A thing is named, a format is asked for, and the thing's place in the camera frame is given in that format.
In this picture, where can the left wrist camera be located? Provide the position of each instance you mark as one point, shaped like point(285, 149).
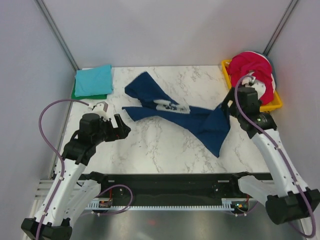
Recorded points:
point(99, 108)

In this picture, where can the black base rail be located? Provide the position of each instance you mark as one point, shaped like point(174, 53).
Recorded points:
point(170, 189)

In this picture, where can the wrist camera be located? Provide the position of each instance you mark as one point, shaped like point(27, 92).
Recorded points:
point(99, 108)
point(248, 81)

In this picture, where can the green folded t shirt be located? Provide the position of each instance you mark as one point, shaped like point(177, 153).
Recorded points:
point(91, 97)

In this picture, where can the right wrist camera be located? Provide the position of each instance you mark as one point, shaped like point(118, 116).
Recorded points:
point(248, 81)

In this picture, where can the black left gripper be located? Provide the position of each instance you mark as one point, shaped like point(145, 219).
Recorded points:
point(123, 132)

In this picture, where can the light blue folded t shirt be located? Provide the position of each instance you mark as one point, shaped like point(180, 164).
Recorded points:
point(94, 81)

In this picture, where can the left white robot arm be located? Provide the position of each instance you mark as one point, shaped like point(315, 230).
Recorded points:
point(61, 209)

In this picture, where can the white slotted cable duct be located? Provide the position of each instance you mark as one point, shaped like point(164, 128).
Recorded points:
point(226, 204)

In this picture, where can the pink t shirt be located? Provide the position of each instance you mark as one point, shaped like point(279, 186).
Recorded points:
point(257, 65)

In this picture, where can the navy blue printed t shirt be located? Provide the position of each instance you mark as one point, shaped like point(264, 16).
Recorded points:
point(210, 126)

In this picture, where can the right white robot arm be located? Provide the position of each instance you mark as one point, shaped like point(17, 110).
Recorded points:
point(290, 197)

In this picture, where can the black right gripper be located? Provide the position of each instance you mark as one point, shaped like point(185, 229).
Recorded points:
point(230, 96)

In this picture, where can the white t shirt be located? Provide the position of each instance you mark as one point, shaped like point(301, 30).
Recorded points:
point(261, 88)

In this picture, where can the yellow plastic bin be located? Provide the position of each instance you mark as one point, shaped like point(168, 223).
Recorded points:
point(276, 103)

